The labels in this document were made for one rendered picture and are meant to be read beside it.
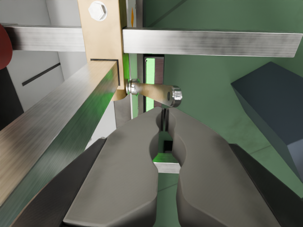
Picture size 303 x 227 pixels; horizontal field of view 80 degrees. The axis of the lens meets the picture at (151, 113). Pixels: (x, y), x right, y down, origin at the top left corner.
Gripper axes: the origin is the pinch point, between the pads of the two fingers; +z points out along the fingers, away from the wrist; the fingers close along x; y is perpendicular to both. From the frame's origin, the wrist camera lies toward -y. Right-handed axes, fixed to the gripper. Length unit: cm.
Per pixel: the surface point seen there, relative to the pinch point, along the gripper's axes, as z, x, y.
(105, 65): 11.6, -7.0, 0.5
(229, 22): 101, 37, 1
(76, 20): 39.2, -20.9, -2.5
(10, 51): 13.4, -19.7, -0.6
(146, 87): 7.0, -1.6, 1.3
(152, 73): 31.0, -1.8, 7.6
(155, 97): 3.3, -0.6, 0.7
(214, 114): 101, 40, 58
